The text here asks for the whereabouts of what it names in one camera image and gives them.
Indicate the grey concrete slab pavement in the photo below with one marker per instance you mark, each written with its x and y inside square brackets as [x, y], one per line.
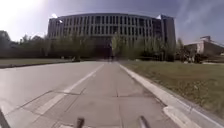
[100, 96]

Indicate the large multi-storey grey building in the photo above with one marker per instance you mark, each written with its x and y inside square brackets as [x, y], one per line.
[106, 28]

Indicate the row of trees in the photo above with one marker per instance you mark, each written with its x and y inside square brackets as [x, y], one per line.
[66, 48]

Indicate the pale concrete kerb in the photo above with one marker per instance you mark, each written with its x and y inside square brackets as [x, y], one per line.
[156, 90]

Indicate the robot's own part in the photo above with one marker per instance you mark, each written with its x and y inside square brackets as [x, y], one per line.
[143, 122]
[80, 122]

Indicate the dry grass field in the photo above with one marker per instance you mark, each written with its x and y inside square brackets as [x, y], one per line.
[186, 78]

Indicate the dry grass strip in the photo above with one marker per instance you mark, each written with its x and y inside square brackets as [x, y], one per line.
[23, 62]

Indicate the low beige building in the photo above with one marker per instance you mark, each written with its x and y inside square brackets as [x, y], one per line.
[208, 46]

